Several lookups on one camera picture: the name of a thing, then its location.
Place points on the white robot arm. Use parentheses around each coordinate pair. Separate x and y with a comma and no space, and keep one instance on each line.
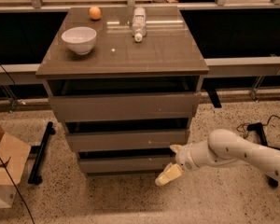
(222,148)

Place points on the grey bottom drawer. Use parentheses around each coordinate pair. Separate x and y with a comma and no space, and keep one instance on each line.
(124,161)

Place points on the black right stand leg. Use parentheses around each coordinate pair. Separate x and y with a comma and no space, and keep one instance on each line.
(258,129)

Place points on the grey top drawer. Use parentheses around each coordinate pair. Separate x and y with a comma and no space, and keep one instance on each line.
(164,105)

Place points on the black stand leg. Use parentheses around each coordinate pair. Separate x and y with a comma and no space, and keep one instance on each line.
(39,151)
(258,129)

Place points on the grey middle drawer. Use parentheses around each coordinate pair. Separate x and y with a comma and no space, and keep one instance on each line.
(127,134)

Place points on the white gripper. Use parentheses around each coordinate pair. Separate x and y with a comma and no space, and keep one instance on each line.
(185,158)

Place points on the clear plastic bottle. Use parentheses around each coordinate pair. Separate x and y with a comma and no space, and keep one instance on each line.
(139,27)

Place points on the grey drawer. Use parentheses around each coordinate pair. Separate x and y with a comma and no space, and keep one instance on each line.
(124,161)
(164,105)
(127,134)

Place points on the black left stand leg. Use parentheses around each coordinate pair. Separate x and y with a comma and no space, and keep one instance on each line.
(39,151)

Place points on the grey drawer cabinet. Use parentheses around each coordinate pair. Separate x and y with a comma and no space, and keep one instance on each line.
(167,59)

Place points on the white ceramic bowl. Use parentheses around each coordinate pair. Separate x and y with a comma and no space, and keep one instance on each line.
(80,40)

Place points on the white box under cardboard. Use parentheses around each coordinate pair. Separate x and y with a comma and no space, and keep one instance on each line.
(7,195)

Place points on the orange fruit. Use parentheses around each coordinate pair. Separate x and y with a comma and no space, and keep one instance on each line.
(95,13)

